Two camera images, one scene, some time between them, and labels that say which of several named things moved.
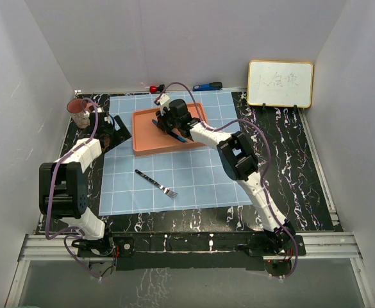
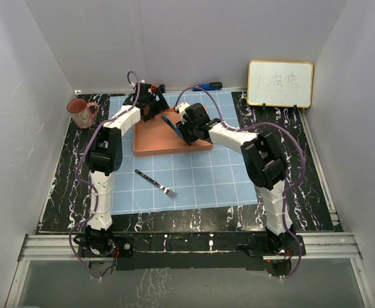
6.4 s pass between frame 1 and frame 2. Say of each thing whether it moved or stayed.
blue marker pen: stayed
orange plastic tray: stayed
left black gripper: moved
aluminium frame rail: stayed
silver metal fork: stayed
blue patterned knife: moved
